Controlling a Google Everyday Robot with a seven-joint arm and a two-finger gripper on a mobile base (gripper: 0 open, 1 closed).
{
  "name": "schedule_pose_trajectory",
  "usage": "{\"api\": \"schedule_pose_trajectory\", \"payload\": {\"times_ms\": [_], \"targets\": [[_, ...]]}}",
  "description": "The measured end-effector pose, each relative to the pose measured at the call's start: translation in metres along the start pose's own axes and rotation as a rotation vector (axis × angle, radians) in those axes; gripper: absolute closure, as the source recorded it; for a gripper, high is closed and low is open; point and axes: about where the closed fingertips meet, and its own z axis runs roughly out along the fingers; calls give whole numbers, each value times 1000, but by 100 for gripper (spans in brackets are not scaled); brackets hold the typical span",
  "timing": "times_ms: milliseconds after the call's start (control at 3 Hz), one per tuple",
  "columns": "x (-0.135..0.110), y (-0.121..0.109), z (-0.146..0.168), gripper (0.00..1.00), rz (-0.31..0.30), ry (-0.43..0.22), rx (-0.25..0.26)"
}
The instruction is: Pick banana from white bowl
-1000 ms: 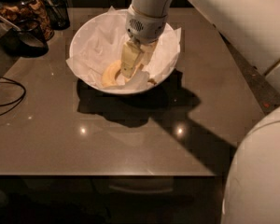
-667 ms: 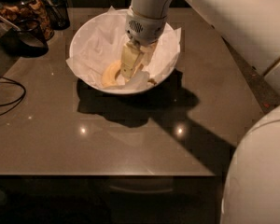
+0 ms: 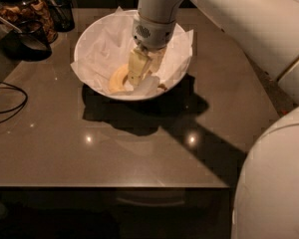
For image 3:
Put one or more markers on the glass jar with snacks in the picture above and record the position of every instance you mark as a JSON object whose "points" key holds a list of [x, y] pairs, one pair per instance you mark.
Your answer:
{"points": [[18, 11]]}

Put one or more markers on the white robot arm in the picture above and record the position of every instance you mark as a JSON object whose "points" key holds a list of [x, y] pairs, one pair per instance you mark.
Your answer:
{"points": [[266, 204]]}

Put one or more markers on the left yellow banana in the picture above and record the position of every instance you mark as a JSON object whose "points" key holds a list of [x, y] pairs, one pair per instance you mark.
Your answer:
{"points": [[118, 79]]}

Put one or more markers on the silver spoon handle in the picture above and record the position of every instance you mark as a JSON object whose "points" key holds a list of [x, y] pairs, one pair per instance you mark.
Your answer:
{"points": [[8, 24]]}

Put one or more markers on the black mesh pen holder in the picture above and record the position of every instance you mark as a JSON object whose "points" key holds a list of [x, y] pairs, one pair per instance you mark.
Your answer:
{"points": [[61, 13]]}

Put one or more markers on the white bowl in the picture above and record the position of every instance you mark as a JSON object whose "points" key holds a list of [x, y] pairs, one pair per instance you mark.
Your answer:
{"points": [[89, 40]]}

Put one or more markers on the white paper liner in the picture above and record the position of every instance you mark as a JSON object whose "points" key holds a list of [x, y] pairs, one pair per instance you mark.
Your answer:
{"points": [[103, 47]]}

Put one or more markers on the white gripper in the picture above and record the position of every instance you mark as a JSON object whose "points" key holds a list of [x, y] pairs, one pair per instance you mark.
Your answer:
{"points": [[153, 34]]}

